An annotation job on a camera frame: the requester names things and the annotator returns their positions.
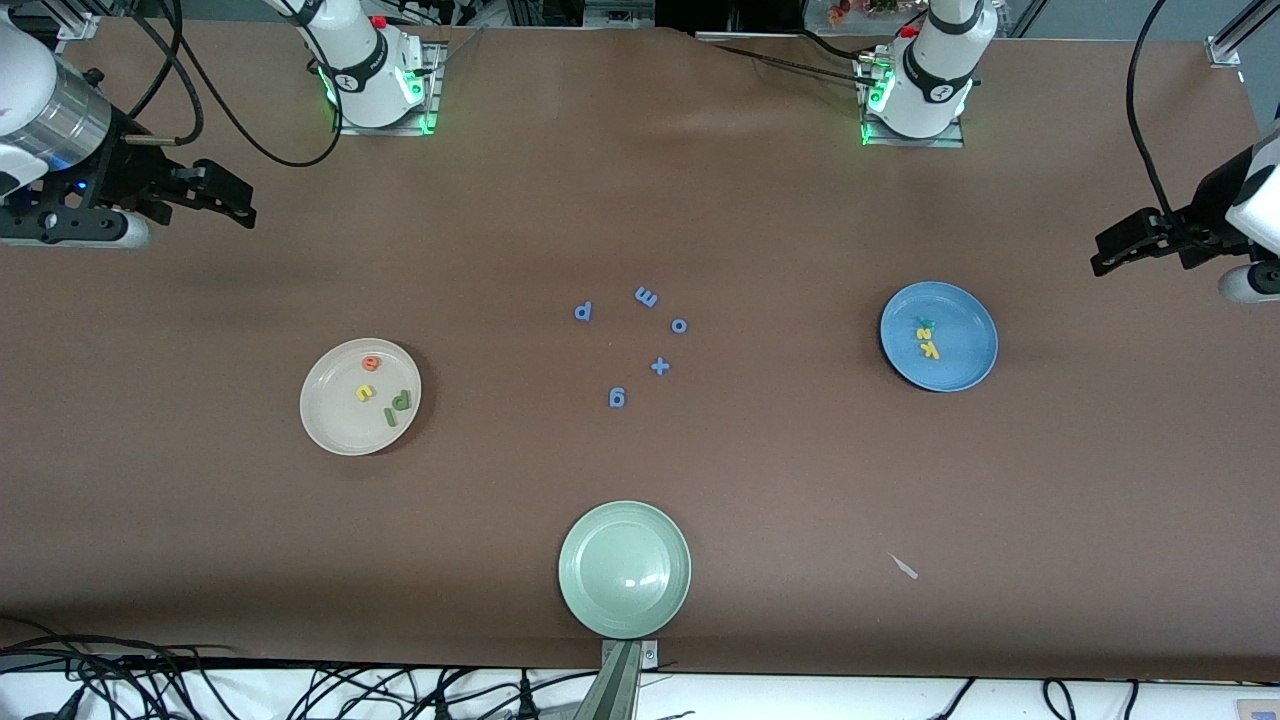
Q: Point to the blue foam letter p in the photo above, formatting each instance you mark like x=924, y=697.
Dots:
x=583, y=312

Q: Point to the blue round plate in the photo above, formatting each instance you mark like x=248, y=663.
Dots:
x=965, y=350

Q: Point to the white tape scrap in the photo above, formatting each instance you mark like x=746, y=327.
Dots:
x=904, y=567

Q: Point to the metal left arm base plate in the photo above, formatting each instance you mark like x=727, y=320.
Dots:
x=905, y=142

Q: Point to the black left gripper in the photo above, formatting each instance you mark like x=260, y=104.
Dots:
x=1203, y=222

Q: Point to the green foam letter p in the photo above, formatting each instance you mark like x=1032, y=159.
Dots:
x=402, y=400

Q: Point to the grey metal camera stand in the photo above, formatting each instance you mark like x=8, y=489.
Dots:
x=620, y=690

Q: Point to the brown paper table cover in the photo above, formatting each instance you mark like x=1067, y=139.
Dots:
x=700, y=200

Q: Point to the blue foam letter m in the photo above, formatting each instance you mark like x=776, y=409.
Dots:
x=646, y=296

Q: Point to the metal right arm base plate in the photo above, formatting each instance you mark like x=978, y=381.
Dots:
x=350, y=127

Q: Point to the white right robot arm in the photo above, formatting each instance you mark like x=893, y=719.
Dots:
x=365, y=90

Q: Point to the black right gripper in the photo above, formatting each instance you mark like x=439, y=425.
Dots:
x=128, y=177

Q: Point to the aluminium table frame rail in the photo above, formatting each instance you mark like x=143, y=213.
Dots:
x=80, y=26
x=1222, y=50

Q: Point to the beige round plate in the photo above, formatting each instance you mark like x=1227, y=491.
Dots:
x=340, y=420

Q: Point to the grey equipment box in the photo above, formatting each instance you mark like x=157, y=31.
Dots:
x=620, y=12

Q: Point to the pale green round plate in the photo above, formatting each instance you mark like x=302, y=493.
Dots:
x=624, y=570

